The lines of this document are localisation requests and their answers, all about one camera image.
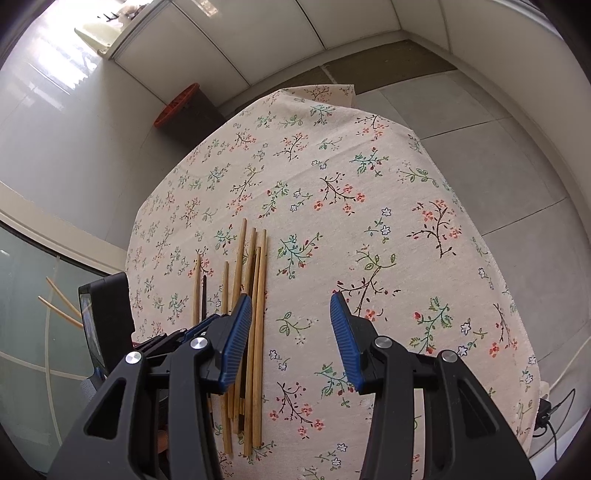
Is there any light bamboo chopstick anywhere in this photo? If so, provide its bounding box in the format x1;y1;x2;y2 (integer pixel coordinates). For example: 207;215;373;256
45;276;84;320
38;296;85;330

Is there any bunch of wooden chopsticks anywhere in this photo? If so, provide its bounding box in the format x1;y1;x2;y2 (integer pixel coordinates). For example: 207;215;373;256
191;219;269;459

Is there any floral tablecloth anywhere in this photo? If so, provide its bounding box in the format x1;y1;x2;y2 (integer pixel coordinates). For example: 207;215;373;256
124;84;542;480

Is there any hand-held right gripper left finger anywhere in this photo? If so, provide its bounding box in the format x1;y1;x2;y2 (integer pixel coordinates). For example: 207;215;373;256
46;293;254;480

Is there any row of white cabinet doors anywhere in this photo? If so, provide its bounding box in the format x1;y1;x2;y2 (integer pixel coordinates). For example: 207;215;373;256
108;0;591;139

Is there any brown floor mat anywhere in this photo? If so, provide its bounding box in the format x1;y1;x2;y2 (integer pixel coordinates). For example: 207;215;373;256
322;39;468;96

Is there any white kitchen countertop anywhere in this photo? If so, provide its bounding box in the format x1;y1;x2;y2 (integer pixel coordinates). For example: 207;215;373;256
75;0;172;60

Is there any frosted glass sliding door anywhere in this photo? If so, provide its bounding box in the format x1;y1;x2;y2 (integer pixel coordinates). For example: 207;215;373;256
0;217;136;464

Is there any black power adapter with cable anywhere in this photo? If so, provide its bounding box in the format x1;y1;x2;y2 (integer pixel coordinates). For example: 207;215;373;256
531;388;578;462

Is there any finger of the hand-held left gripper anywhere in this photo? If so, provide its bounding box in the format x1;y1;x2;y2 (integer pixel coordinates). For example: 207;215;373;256
175;315;232;343

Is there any dark trash bin red liner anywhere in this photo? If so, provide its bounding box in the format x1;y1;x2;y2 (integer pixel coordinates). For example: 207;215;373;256
154;83;228;149

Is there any black chopstick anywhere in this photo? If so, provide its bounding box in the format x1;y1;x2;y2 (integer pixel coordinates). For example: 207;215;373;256
200;275;216;435

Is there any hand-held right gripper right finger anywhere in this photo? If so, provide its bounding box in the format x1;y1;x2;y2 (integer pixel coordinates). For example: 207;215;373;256
329;291;537;480

